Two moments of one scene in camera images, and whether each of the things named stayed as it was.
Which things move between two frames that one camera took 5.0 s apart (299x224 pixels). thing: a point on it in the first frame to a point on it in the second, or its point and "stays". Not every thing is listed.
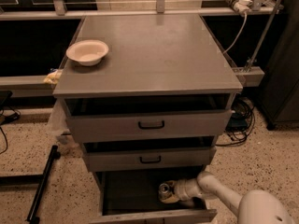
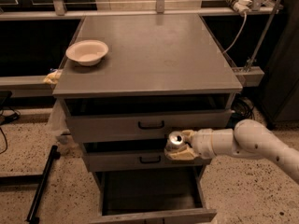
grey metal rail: x=36 y=86 stays
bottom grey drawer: x=132 y=197 stays
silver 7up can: x=163 y=191 to x=176 y=140
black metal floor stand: x=39 y=179 stays
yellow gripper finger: x=171 y=182 to x=188 y=133
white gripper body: x=181 y=190 to x=203 y=144
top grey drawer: x=146 y=116 stays
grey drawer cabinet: x=149 y=112 stays
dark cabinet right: x=278 y=98 stays
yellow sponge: x=53 y=77 stays
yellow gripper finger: x=170 y=200 to x=184 y=153
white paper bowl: x=87 y=52 stays
